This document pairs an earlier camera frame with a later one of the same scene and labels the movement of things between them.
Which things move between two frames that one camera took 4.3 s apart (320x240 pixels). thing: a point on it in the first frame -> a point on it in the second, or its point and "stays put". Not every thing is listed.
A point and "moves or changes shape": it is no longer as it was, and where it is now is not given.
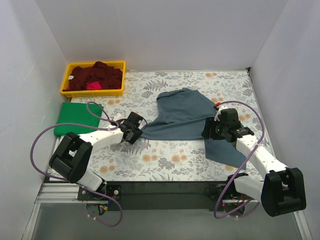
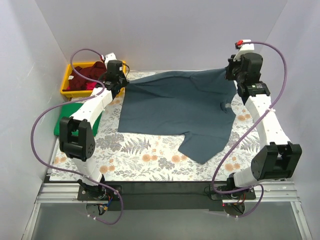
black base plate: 161,196 stays put
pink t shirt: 93,85 stays put
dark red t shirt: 109,78 stays put
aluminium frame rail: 59,193 stays put
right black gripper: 208,131 -> 230,70
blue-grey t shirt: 182,114 moves or changes shape
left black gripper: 135,136 -> 121,83
